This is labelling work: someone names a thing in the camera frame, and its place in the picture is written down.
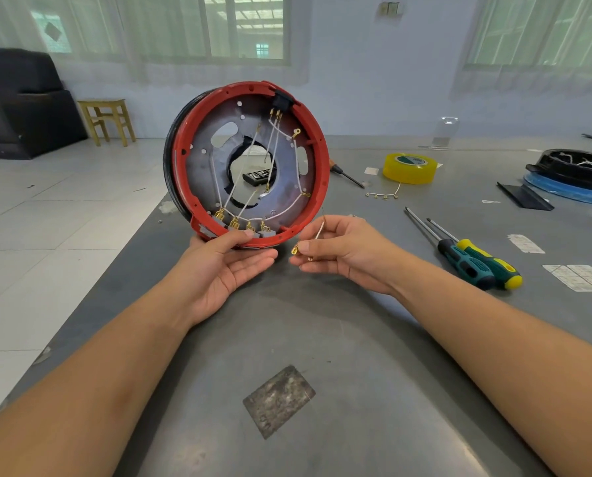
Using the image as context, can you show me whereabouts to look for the wooden handle screwdriver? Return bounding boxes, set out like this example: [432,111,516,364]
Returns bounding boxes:
[329,159,366,190]

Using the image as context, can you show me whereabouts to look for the person's left hand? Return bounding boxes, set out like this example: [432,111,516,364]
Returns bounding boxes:
[164,228,279,329]

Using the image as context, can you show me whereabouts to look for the white yellow wires bundle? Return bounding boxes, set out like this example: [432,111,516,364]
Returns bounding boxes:
[365,182,402,200]

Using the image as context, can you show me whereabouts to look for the red plastic ring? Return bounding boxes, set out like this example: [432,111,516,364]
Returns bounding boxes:
[171,81,331,250]

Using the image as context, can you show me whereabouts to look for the person's right forearm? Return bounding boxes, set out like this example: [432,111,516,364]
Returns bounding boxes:
[393,258,592,477]

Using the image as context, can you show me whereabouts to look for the wide window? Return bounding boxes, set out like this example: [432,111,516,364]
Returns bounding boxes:
[29,0,292,64]

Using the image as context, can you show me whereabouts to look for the blue plastic ring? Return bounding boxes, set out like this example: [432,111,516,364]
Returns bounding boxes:
[523,172,592,208]

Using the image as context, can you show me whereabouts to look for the green yellow handle screwdriver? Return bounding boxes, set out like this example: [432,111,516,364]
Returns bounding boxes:
[426,217,524,292]

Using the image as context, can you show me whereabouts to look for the yellow tape roll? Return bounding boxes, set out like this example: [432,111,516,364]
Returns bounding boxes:
[382,152,438,186]

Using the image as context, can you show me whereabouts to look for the black metal round plate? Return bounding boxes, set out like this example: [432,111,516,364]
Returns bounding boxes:
[163,89,322,239]

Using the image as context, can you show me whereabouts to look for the long white terminal wire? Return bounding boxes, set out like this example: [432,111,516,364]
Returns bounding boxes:
[218,123,263,217]
[232,188,259,224]

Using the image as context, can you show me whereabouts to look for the wooden stool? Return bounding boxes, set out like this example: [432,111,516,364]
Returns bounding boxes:
[77,99,137,148]

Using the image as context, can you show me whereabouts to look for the short white wire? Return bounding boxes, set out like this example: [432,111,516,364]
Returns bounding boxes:
[291,209,328,262]
[208,156,225,214]

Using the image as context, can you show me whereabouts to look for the white branched wires harness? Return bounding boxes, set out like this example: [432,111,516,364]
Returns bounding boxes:
[221,113,312,227]

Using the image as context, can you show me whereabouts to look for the clear acrylic stand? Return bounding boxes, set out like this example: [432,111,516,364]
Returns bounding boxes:
[420,116,459,150]

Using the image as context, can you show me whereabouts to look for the person's right hand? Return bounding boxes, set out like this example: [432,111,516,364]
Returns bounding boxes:
[289,215,414,299]

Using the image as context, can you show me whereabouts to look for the black round housing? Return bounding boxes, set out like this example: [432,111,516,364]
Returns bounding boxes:
[525,149,592,193]

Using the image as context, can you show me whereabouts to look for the narrow window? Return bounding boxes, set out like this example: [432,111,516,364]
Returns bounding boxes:
[467,0,592,70]

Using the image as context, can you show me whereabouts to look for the black flat plate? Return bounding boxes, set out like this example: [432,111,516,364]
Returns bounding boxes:
[496,182,556,212]

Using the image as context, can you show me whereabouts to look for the wide sheer curtain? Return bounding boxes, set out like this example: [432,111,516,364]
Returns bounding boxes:
[0,0,312,87]

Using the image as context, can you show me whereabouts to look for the person's left forearm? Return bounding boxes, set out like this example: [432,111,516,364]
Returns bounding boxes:
[0,288,197,477]

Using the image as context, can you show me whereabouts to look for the narrow sheer curtain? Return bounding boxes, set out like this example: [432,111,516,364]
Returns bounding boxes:
[452,0,592,97]

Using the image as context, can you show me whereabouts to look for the black bit set case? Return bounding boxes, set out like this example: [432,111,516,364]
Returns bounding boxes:
[242,168,276,188]

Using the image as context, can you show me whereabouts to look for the dark green black screwdriver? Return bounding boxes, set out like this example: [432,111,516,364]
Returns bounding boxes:
[404,207,497,292]

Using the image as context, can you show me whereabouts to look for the black armchair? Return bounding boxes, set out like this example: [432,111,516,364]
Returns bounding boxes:
[0,48,89,160]

